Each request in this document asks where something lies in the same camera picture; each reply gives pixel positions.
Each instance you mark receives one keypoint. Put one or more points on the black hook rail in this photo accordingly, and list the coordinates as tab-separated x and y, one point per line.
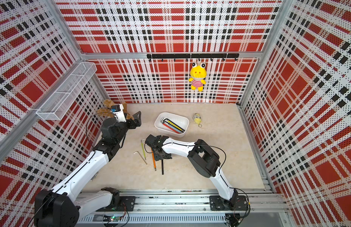
193	56

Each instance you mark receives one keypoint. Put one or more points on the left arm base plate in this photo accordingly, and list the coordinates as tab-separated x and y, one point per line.
122	203

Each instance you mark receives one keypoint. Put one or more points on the orange handled hex key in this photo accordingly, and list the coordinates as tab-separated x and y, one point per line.
154	162

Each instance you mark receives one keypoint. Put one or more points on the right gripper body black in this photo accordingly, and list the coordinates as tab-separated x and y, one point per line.
161	156

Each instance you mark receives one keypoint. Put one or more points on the long black hex key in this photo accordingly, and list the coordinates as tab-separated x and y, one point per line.
162	167

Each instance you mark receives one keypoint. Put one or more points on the yellow handled hex key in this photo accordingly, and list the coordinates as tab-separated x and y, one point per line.
175	125

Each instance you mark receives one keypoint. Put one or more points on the thin black hex key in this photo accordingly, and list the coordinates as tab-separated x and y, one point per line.
172	126

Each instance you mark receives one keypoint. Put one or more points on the yellow frog plush toy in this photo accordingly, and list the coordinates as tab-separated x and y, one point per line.
198	74

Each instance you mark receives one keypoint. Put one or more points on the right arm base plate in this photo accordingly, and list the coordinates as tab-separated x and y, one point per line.
237	203

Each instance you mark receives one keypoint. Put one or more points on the white plastic storage box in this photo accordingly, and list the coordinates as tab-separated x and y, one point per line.
179	120

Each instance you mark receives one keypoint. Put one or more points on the silver hex key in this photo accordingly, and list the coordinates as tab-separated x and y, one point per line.
141	156

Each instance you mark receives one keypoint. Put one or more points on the small yellow keychain plush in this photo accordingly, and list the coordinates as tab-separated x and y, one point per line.
197	119

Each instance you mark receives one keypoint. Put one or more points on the red handled hex key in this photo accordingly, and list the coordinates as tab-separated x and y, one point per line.
171	127

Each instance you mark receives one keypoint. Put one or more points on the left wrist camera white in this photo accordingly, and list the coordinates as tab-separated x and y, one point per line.
118	111

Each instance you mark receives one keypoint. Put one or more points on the green handled hex key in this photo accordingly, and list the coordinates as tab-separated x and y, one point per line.
143	149

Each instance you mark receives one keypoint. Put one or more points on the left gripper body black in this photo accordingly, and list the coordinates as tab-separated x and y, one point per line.
130	125

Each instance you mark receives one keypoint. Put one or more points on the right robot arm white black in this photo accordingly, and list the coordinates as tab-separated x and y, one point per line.
204	159

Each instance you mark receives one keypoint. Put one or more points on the brown teddy bear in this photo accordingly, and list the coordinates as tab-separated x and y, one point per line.
106	111

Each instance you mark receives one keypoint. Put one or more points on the white wire mesh shelf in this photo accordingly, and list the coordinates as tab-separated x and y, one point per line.
64	96

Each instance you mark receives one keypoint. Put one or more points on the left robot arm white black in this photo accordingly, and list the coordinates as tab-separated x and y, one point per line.
59	206

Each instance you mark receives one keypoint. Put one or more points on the aluminium front rail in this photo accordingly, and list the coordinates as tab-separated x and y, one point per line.
254	208

